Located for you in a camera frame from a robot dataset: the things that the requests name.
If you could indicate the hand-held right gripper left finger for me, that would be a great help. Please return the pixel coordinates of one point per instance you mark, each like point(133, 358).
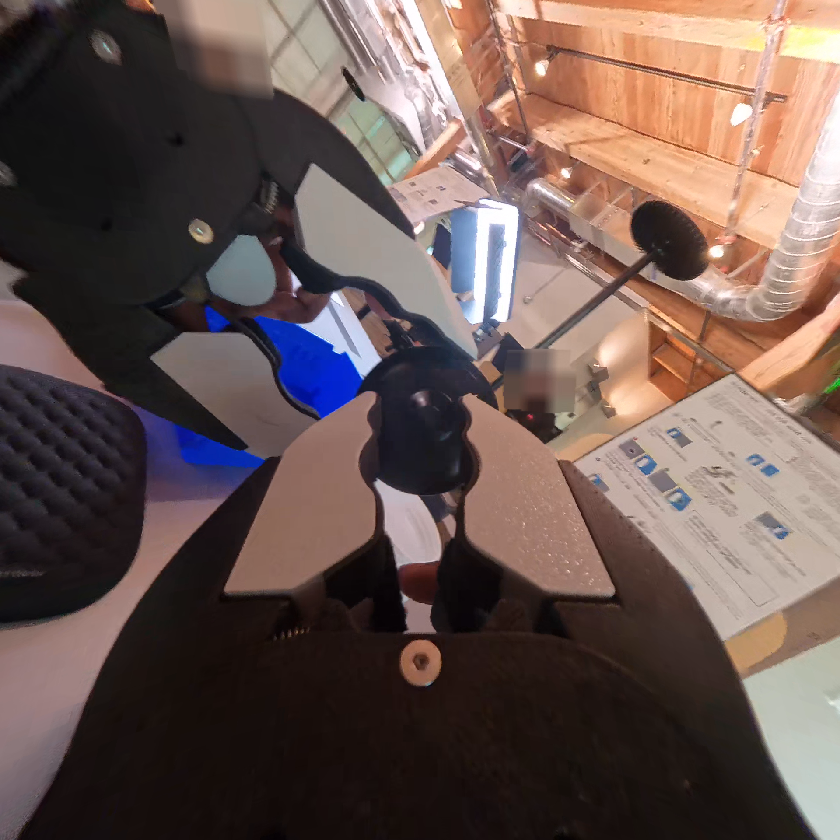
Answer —
point(308, 518)

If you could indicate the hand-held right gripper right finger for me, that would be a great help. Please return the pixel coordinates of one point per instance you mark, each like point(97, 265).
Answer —
point(531, 518)

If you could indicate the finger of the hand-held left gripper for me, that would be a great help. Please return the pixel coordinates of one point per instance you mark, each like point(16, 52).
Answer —
point(223, 387)
point(367, 236)

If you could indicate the blue plastic bin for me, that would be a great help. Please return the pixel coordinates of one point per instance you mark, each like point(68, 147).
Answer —
point(315, 374)

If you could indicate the black bottle lid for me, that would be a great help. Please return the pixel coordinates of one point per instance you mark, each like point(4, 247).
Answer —
point(420, 446)

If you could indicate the person's left hand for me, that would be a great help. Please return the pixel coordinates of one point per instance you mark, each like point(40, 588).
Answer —
point(295, 305)

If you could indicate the person's right hand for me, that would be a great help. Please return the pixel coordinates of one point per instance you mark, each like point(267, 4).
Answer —
point(420, 584)

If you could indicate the printed instruction board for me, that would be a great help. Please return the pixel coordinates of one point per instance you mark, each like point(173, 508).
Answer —
point(722, 512)
point(433, 190)

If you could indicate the studio light panel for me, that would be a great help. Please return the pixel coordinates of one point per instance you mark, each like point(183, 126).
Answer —
point(485, 262)

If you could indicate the black quilted pad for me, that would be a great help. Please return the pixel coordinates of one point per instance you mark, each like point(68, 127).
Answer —
point(65, 492)

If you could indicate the black floor lamp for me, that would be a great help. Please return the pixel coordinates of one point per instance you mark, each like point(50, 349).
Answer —
point(669, 239)

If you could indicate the ceiling track light rail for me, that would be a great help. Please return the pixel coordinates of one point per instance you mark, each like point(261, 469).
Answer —
point(656, 69)

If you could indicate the silver ventilation duct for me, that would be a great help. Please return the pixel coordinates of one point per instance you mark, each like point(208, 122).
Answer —
point(807, 229)

